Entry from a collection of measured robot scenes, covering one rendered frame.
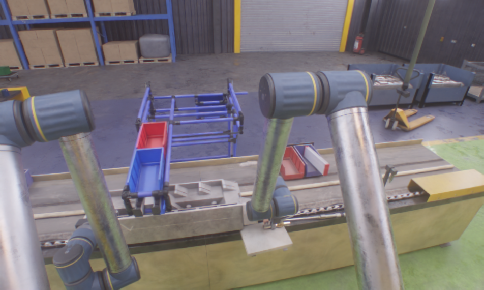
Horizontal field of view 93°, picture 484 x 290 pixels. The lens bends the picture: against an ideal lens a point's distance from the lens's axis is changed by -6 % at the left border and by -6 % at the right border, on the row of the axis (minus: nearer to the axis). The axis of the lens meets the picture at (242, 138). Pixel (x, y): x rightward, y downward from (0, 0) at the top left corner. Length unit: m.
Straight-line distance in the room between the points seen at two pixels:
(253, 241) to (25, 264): 1.22
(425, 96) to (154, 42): 8.70
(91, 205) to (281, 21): 11.56
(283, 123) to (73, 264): 0.94
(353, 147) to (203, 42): 11.01
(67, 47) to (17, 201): 10.27
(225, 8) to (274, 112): 10.91
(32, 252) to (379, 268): 0.97
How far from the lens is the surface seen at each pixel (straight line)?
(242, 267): 2.11
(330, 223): 2.01
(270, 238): 1.73
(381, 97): 6.26
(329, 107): 0.85
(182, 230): 1.70
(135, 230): 1.72
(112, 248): 1.16
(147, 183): 1.56
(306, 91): 0.80
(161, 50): 10.23
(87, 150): 0.97
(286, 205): 1.36
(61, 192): 2.54
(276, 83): 0.77
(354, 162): 0.84
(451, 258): 3.34
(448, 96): 7.70
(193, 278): 2.14
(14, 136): 0.95
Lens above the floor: 2.15
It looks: 30 degrees down
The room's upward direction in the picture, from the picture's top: 1 degrees clockwise
